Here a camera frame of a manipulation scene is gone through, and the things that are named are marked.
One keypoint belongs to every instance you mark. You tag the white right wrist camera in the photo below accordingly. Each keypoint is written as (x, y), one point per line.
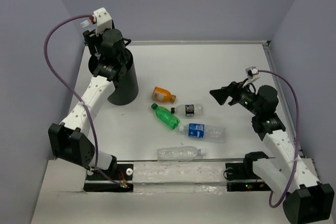
(252, 75)

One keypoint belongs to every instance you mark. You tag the green plastic bottle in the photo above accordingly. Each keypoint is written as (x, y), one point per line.
(165, 116)

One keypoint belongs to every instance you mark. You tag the orange juice bottle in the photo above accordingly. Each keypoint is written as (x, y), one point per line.
(163, 95)

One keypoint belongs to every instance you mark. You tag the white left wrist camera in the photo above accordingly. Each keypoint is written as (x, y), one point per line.
(102, 19)

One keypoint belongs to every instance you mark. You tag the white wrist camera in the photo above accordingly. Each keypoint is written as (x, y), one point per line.
(102, 19)
(252, 75)

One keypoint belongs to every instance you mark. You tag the clear bottle black label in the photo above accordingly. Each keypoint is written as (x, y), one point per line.
(188, 110)

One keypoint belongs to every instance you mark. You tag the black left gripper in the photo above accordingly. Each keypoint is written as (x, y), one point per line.
(91, 39)

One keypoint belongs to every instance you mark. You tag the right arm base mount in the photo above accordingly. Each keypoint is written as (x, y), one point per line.
(239, 180)

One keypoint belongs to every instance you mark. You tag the black plastic bin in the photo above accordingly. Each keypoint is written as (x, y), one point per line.
(123, 77)

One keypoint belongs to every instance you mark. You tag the clear bottle blue-green label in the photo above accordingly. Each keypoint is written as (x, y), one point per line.
(85, 23)

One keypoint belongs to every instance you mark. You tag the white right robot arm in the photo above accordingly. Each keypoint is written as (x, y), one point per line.
(304, 198)

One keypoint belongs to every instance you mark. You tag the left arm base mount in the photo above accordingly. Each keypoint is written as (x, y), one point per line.
(121, 181)

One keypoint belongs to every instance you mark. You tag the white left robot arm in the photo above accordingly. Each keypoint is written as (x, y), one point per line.
(74, 138)

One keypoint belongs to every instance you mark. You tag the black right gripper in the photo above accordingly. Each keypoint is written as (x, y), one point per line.
(234, 88)

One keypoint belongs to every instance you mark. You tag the clear crushed label-less bottle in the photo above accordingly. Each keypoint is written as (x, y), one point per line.
(182, 153)

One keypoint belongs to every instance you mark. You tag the clear bottle blue label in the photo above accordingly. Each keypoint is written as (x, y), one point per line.
(202, 132)

